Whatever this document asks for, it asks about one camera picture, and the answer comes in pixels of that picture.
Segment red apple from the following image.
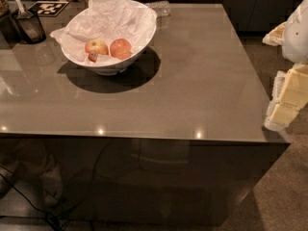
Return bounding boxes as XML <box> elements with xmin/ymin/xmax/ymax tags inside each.
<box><xmin>110</xmin><ymin>38</ymin><xmax>132</xmax><ymax>60</ymax></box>

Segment clear plastic container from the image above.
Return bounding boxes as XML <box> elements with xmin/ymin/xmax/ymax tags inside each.
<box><xmin>146</xmin><ymin>0</ymin><xmax>170</xmax><ymax>17</ymax></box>

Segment black white fiducial marker card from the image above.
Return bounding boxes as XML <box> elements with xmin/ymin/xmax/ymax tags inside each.
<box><xmin>30</xmin><ymin>1</ymin><xmax>67</xmax><ymax>17</ymax></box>

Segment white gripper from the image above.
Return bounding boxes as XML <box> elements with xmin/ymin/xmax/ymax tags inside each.
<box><xmin>262</xmin><ymin>0</ymin><xmax>308</xmax><ymax>131</ymax></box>

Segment white ceramic bowl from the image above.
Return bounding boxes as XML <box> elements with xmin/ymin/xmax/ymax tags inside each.
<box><xmin>60</xmin><ymin>7</ymin><xmax>158</xmax><ymax>76</ymax></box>

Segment white crumpled paper liner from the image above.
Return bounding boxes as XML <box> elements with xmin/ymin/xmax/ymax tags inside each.
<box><xmin>50</xmin><ymin>0</ymin><xmax>157</xmax><ymax>67</ymax></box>

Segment black floor cable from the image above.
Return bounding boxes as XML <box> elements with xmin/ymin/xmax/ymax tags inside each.
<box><xmin>0</xmin><ymin>173</ymin><xmax>97</xmax><ymax>231</ymax></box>

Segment yellow-red apple with sticker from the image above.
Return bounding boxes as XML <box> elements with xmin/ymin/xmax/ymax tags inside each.
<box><xmin>85</xmin><ymin>39</ymin><xmax>109</xmax><ymax>62</ymax></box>

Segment black cup with utensil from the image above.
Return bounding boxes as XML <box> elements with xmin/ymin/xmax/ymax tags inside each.
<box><xmin>13</xmin><ymin>0</ymin><xmax>46</xmax><ymax>44</ymax></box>

